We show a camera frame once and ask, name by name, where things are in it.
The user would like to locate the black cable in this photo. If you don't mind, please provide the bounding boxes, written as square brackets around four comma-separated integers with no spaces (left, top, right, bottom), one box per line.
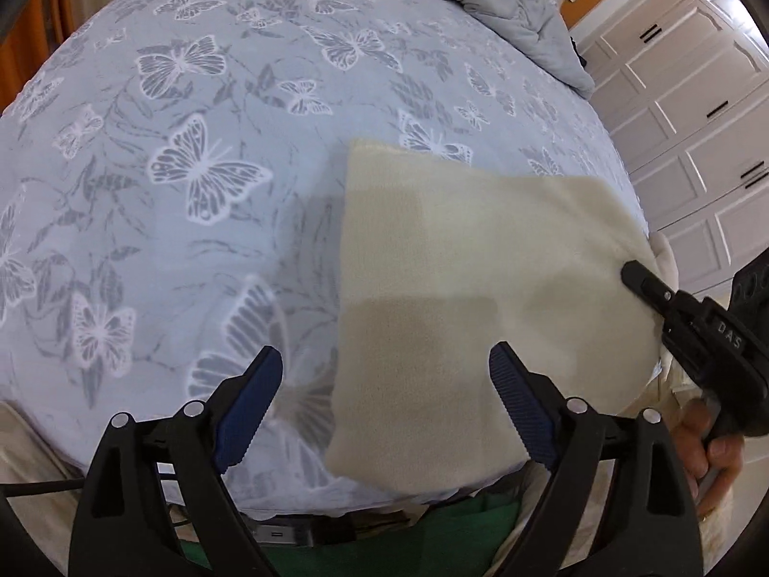
[0,477,89,501]

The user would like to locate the grey butterfly bed sheet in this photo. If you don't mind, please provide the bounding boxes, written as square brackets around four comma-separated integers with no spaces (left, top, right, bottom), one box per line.
[1,0,641,518]

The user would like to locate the orange curtain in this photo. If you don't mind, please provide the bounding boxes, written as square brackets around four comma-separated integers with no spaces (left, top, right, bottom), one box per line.
[0,0,75,108]

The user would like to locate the green trousers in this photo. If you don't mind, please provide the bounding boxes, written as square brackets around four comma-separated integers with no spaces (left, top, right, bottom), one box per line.
[180,482,524,577]

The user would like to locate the white panelled wardrobe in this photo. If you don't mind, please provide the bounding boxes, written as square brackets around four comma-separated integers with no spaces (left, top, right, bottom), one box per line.
[575,0,768,294]

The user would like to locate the person's right hand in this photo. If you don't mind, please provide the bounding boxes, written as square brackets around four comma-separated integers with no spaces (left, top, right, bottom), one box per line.
[670,399,744,517]

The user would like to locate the cream knit sweater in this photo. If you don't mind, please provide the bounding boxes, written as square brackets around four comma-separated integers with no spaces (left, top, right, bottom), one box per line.
[324,141,674,495]

